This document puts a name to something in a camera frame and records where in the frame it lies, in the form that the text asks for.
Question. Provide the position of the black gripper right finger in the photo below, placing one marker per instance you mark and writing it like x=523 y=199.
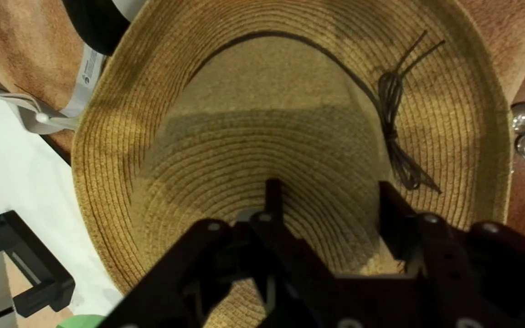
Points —
x=433 y=260

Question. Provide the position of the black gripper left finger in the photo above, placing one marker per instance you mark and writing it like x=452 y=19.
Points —
x=295 y=278

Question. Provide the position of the tan woven straw hat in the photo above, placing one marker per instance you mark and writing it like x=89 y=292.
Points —
x=204 y=101

